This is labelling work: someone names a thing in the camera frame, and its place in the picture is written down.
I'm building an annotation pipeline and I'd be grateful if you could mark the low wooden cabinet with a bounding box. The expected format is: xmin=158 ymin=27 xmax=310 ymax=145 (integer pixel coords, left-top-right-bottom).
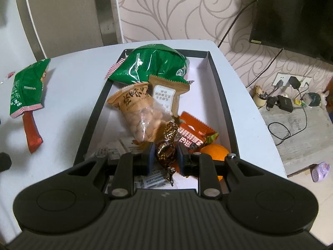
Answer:
xmin=256 ymin=100 xmax=333 ymax=179

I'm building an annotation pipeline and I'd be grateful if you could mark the small pale figurine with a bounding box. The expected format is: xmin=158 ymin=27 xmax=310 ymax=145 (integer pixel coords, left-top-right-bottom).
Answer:
xmin=321 ymin=90 xmax=331 ymax=110

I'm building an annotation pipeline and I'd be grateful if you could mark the brown foil candy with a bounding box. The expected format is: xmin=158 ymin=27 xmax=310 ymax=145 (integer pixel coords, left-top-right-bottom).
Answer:
xmin=155 ymin=120 xmax=179 ymax=187

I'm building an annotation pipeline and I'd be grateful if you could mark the green snack bag checked label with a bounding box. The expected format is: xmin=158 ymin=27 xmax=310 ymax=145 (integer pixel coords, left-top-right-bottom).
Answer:
xmin=105 ymin=44 xmax=191 ymax=86

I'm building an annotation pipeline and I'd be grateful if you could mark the tan clear peanut packet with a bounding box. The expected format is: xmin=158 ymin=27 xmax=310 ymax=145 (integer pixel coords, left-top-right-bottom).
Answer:
xmin=106 ymin=82 xmax=173 ymax=143

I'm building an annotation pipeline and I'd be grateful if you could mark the orange snack packet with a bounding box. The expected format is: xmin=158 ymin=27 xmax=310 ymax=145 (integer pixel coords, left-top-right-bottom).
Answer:
xmin=172 ymin=111 xmax=219 ymax=155

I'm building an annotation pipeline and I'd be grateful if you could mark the black television cable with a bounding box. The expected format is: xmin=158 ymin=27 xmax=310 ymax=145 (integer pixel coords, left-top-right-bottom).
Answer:
xmin=216 ymin=0 xmax=258 ymax=47

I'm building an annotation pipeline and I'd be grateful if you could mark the small tan biscuit packet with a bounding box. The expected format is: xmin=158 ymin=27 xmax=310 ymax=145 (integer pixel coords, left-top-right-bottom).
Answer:
xmin=148 ymin=74 xmax=190 ymax=116

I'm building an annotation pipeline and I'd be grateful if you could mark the black router box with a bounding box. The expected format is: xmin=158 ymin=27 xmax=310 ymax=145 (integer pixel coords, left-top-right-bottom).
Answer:
xmin=277 ymin=95 xmax=295 ymax=113

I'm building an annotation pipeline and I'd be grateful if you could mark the black television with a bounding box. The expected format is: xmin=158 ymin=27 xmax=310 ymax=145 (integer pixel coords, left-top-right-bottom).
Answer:
xmin=249 ymin=0 xmax=333 ymax=65

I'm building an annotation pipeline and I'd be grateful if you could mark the long red-brown bar packet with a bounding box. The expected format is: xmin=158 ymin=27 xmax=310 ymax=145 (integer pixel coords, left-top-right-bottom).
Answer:
xmin=22 ymin=110 xmax=44 ymax=154

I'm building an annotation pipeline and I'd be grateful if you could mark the clear white printed snack packet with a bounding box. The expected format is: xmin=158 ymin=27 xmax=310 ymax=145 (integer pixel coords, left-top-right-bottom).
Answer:
xmin=85 ymin=137 xmax=178 ymax=189

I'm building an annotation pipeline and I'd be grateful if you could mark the black tray with white inside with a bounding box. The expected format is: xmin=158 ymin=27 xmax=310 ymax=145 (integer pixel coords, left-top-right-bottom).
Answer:
xmin=72 ymin=47 xmax=242 ymax=196

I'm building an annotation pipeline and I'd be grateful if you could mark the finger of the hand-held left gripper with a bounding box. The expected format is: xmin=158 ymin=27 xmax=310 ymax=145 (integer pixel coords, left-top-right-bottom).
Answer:
xmin=0 ymin=152 xmax=12 ymax=173

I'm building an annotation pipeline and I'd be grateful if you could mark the thin black wall cable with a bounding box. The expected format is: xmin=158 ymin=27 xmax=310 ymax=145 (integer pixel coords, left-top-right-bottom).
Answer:
xmin=245 ymin=47 xmax=285 ymax=89

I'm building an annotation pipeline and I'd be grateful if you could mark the purple plastic pouch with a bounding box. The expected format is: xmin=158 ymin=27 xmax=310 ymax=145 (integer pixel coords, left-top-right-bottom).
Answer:
xmin=312 ymin=161 xmax=331 ymax=183

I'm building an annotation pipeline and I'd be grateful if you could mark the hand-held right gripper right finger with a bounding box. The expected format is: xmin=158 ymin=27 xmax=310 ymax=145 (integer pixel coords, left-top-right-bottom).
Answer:
xmin=177 ymin=144 xmax=264 ymax=198

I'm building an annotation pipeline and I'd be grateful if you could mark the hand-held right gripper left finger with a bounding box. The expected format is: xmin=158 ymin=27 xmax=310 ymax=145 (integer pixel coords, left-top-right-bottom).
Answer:
xmin=66 ymin=142 xmax=156 ymax=197

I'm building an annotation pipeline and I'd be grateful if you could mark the small beige plant pot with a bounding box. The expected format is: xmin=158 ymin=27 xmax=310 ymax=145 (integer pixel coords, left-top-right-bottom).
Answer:
xmin=253 ymin=85 xmax=269 ymax=108

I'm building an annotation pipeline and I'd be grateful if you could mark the green snack bag striped edge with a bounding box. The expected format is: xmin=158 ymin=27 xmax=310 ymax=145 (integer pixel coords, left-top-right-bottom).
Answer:
xmin=9 ymin=58 xmax=52 ymax=119

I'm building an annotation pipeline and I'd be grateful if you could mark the orange fruit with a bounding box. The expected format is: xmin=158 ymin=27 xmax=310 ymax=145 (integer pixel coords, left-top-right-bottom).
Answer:
xmin=200 ymin=144 xmax=231 ymax=182

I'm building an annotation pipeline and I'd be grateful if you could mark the round green gadget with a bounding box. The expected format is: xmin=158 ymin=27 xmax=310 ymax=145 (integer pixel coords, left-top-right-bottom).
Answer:
xmin=302 ymin=92 xmax=322 ymax=108

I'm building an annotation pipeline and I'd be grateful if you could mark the grey upright panel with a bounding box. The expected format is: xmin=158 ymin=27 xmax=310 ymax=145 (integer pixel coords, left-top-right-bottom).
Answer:
xmin=14 ymin=0 xmax=123 ymax=58

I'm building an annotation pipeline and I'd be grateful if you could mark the small pink wrapped candy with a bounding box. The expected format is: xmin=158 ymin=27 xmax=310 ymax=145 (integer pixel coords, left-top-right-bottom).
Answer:
xmin=0 ymin=71 xmax=16 ymax=84

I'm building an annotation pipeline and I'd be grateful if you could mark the black looped cable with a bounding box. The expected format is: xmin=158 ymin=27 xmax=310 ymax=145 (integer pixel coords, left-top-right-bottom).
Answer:
xmin=267 ymin=89 xmax=310 ymax=147

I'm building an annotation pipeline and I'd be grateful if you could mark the white wall power outlet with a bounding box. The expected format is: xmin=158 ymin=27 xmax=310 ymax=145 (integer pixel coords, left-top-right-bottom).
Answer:
xmin=272 ymin=72 xmax=313 ymax=88

